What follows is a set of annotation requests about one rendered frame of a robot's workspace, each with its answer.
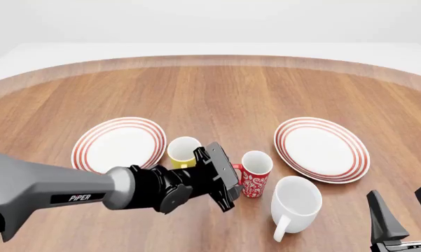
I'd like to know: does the white plate with red rings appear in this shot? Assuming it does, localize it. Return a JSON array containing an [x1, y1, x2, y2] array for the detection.
[[273, 116, 371, 185], [71, 116, 167, 176]]

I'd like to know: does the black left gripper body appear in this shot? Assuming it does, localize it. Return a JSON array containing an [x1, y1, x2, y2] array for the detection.
[[192, 146, 243, 214]]

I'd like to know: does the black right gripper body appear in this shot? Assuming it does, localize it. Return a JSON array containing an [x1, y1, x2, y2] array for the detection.
[[369, 234, 421, 252]]

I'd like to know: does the yellow mug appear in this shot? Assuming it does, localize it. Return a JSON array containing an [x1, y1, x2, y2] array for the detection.
[[166, 136, 203, 170]]

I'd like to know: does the red patterned mug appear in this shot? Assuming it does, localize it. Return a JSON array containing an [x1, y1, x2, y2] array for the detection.
[[230, 150, 274, 198]]

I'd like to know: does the white mug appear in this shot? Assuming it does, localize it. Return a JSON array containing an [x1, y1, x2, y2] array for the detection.
[[270, 175, 324, 243]]

